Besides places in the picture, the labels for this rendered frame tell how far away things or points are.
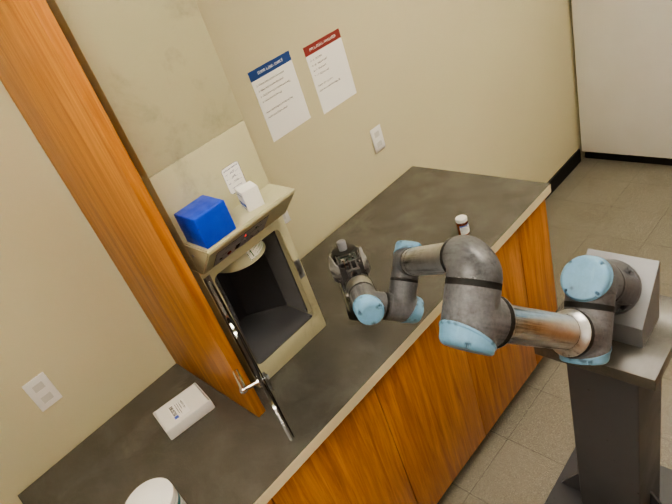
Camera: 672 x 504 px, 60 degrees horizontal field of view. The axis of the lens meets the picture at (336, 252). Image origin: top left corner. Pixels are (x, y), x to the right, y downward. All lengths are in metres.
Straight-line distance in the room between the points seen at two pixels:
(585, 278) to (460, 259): 0.42
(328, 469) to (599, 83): 3.19
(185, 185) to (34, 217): 0.51
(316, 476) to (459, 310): 0.83
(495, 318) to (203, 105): 0.90
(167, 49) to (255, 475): 1.12
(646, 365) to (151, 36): 1.47
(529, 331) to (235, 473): 0.89
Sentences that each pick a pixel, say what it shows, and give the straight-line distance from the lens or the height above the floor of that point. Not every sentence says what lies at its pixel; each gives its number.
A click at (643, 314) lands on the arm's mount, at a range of 1.70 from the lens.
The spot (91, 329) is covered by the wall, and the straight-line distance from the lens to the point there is 2.03.
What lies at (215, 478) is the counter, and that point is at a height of 0.94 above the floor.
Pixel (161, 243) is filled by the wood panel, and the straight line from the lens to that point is 1.46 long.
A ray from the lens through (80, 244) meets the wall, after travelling 1.94.
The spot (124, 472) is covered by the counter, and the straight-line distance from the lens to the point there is 1.93.
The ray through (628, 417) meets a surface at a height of 0.68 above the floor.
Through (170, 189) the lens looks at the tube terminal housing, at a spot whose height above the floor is 1.66.
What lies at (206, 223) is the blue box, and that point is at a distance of 1.48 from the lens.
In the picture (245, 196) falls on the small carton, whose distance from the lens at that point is 1.57.
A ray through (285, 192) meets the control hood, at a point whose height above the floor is 1.51.
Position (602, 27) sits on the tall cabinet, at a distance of 4.14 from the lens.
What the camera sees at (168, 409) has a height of 0.98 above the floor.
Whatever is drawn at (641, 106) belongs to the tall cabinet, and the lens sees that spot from 4.24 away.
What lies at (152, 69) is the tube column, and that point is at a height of 1.93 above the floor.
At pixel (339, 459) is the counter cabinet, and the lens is 1.87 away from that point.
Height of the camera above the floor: 2.18
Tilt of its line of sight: 32 degrees down
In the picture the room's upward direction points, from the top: 20 degrees counter-clockwise
